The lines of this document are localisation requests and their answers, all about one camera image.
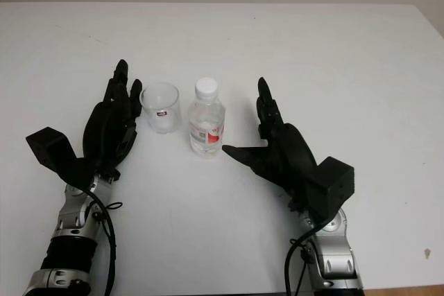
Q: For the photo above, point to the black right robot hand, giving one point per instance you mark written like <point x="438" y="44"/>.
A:
<point x="288" y="150"/>

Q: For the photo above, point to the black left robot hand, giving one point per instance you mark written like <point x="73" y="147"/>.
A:
<point x="104" y="126"/>

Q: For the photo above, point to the clear plastic water bottle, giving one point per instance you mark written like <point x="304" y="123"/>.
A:
<point x="206" y="122"/>

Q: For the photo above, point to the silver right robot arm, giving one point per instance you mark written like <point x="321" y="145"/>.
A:
<point x="334" y="247"/>

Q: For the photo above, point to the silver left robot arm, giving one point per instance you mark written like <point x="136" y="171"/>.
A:
<point x="71" y="209"/>

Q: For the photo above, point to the clear glass cup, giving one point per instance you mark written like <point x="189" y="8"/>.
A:
<point x="160" y="109"/>

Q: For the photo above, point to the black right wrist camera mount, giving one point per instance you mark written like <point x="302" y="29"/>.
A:
<point x="334" y="180"/>

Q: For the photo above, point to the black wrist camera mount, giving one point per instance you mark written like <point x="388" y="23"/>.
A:
<point x="334" y="180"/>
<point x="52" y="147"/>

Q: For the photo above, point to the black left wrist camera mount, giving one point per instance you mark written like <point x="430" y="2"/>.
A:
<point x="52" y="147"/>

